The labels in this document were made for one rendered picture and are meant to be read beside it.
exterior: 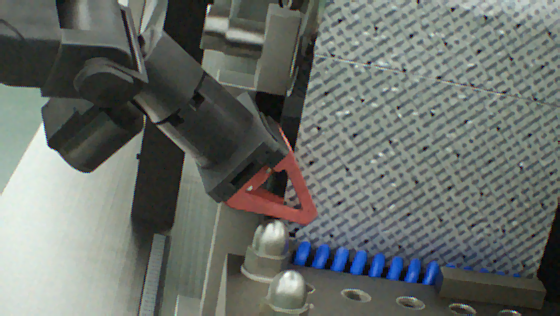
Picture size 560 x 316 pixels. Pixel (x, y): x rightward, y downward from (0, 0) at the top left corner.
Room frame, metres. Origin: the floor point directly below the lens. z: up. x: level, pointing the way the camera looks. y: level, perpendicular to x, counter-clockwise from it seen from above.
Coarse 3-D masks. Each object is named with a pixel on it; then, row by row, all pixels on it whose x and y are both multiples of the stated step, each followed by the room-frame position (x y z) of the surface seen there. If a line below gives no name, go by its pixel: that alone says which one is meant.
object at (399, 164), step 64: (320, 64) 0.91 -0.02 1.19; (320, 128) 0.91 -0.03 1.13; (384, 128) 0.92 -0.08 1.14; (448, 128) 0.92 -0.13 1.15; (512, 128) 0.92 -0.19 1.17; (320, 192) 0.91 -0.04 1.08; (384, 192) 0.92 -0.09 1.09; (448, 192) 0.92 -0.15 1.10; (512, 192) 0.93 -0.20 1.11; (448, 256) 0.93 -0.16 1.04; (512, 256) 0.93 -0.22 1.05
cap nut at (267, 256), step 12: (264, 228) 0.84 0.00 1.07; (276, 228) 0.84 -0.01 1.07; (264, 240) 0.84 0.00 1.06; (276, 240) 0.84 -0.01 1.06; (288, 240) 0.85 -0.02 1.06; (252, 252) 0.84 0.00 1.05; (264, 252) 0.84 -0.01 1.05; (276, 252) 0.84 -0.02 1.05; (288, 252) 0.85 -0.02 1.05; (252, 264) 0.84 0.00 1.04; (264, 264) 0.83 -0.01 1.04; (276, 264) 0.83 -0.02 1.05; (288, 264) 0.85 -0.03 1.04; (252, 276) 0.83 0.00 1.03; (264, 276) 0.83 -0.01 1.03
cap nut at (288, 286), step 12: (276, 276) 0.75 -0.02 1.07; (288, 276) 0.75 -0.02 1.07; (300, 276) 0.75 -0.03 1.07; (276, 288) 0.75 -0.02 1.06; (288, 288) 0.74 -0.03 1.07; (300, 288) 0.75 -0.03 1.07; (264, 300) 0.75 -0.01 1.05; (276, 300) 0.74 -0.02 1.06; (288, 300) 0.74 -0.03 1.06; (300, 300) 0.74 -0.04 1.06; (264, 312) 0.75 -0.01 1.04; (276, 312) 0.74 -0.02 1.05; (288, 312) 0.74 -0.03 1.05; (300, 312) 0.74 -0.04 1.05
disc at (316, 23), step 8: (320, 0) 0.91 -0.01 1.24; (320, 8) 0.91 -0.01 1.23; (320, 16) 0.91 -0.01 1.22; (312, 24) 0.93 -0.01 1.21; (320, 24) 0.91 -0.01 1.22; (312, 32) 0.92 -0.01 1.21; (304, 40) 0.97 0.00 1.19; (312, 40) 0.92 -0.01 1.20; (304, 48) 0.96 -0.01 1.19; (312, 48) 0.93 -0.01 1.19; (304, 56) 0.96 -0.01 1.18
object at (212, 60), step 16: (160, 0) 1.93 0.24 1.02; (224, 0) 1.94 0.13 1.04; (240, 0) 1.94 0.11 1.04; (256, 0) 1.95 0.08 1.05; (272, 0) 1.95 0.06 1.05; (160, 16) 1.93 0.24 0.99; (240, 16) 1.95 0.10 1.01; (256, 16) 1.95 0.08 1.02; (208, 64) 1.94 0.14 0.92; (224, 64) 1.94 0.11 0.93; (240, 64) 1.95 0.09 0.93; (256, 64) 1.95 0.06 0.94
